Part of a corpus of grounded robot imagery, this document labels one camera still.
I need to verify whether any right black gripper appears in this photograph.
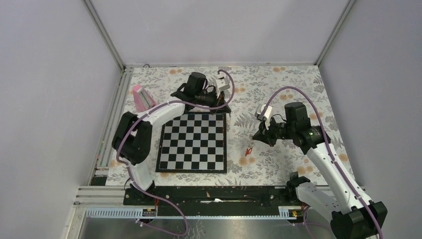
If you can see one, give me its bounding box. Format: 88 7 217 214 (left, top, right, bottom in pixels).
253 115 296 147

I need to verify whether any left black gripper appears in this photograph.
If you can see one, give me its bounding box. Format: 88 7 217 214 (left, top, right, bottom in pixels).
195 88 231 115

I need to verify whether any keyring with red fob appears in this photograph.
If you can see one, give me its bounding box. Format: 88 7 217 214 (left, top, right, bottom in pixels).
244 139 254 157

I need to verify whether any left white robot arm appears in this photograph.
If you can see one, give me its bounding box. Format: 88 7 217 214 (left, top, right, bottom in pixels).
111 70 235 205

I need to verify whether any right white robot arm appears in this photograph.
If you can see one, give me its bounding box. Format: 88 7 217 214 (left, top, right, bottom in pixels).
252 102 388 239

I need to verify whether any black white chessboard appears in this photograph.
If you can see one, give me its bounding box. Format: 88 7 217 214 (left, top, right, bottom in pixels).
155 112 227 174

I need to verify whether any pink metronome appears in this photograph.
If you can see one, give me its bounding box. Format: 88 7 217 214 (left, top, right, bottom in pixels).
132 85 157 112

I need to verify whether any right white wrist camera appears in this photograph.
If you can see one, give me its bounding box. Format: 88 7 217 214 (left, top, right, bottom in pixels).
255 104 273 129

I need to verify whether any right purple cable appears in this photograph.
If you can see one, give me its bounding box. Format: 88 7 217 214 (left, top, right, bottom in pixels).
262 86 385 239

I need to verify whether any purple cable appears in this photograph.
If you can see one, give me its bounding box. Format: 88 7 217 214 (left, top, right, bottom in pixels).
262 86 385 239
116 69 236 237

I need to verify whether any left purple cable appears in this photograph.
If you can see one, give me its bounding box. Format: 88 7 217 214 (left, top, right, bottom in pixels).
116 69 236 237

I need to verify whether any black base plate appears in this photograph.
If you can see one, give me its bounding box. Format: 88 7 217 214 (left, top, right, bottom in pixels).
123 185 305 217

